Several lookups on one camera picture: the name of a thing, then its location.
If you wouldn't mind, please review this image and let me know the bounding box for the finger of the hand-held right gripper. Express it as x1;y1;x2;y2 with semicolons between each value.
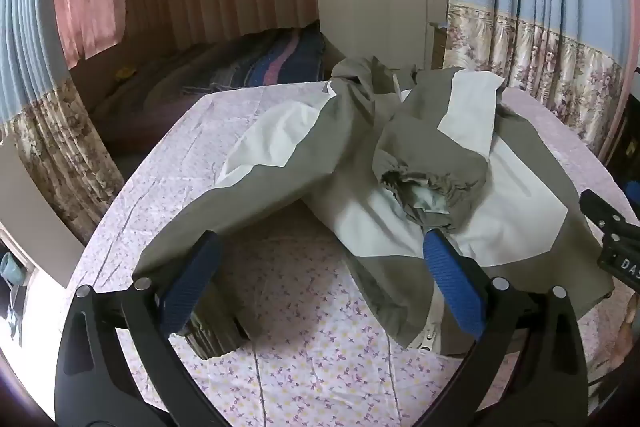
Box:
580;189;640;234

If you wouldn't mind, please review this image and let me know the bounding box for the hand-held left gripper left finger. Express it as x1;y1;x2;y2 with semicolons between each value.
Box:
52;229;223;427

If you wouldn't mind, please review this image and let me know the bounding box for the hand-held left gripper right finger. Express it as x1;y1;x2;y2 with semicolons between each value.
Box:
422;227;601;427

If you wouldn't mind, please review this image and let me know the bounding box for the olive and white jacket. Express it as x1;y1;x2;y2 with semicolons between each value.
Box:
131;55;616;360

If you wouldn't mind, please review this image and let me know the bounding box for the pink floral tablecloth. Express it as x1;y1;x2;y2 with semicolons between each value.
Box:
67;79;640;427

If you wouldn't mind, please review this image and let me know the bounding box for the blue and floral curtain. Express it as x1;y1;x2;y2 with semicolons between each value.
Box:
0;0;126;248
445;0;636;158

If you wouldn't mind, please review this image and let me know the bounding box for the white board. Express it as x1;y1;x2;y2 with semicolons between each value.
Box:
0;139;86;288

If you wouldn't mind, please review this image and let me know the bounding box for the teal cup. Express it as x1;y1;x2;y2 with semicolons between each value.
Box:
0;252;23;283

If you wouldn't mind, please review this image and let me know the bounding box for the bed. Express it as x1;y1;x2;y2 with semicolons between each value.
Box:
67;24;341;158

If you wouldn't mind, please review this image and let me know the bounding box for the striped blanket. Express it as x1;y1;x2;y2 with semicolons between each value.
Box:
182;27;331;95

